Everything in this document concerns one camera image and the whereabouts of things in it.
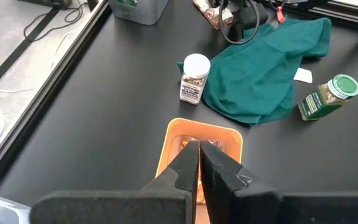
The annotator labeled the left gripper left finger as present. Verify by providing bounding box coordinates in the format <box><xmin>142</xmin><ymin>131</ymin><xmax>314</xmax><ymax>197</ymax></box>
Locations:
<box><xmin>29</xmin><ymin>141</ymin><xmax>200</xmax><ymax>224</ymax></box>

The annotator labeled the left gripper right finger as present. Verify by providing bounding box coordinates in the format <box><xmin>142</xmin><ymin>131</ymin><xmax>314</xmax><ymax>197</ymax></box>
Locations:
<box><xmin>200</xmin><ymin>141</ymin><xmax>358</xmax><ymax>224</ymax></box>

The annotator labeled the clear spice packet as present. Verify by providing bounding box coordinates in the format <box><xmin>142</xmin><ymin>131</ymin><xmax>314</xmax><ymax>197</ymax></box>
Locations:
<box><xmin>193</xmin><ymin>0</ymin><xmax>234</xmax><ymax>30</ymax></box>
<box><xmin>178</xmin><ymin>135</ymin><xmax>226</xmax><ymax>153</ymax></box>

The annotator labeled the orange plastic bin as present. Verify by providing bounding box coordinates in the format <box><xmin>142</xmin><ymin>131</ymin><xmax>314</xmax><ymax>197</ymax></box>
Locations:
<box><xmin>155</xmin><ymin>117</ymin><xmax>244</xmax><ymax>224</ymax></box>

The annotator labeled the white-lidded spice jar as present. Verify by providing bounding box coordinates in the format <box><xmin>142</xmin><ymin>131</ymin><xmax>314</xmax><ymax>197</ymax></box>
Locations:
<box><xmin>179</xmin><ymin>53</ymin><xmax>211</xmax><ymax>106</ymax></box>

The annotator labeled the green cloth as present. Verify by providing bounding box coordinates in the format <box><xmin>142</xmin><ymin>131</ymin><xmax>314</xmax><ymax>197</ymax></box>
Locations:
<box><xmin>177</xmin><ymin>17</ymin><xmax>333</xmax><ymax>126</ymax></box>

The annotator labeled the white card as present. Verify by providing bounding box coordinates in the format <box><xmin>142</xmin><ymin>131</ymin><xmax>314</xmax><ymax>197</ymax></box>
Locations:
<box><xmin>293</xmin><ymin>67</ymin><xmax>314</xmax><ymax>85</ymax></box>

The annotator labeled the red tag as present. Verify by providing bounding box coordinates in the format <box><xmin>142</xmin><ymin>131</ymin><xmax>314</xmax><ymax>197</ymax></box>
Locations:
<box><xmin>275</xmin><ymin>5</ymin><xmax>287</xmax><ymax>24</ymax></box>

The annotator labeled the black table frame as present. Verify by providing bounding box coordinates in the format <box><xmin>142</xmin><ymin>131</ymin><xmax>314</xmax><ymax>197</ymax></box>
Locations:
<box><xmin>0</xmin><ymin>0</ymin><xmax>358</xmax><ymax>194</ymax></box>

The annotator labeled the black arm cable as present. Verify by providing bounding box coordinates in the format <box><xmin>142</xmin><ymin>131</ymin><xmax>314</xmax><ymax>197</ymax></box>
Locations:
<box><xmin>218</xmin><ymin>0</ymin><xmax>261</xmax><ymax>45</ymax></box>

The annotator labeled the white floor cable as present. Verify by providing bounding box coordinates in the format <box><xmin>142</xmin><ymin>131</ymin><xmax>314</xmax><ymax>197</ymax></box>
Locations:
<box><xmin>0</xmin><ymin>88</ymin><xmax>36</xmax><ymax>101</ymax></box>

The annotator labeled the black floor cable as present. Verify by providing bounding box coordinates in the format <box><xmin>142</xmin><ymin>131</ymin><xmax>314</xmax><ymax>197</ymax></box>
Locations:
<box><xmin>22</xmin><ymin>1</ymin><xmax>89</xmax><ymax>43</ymax></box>

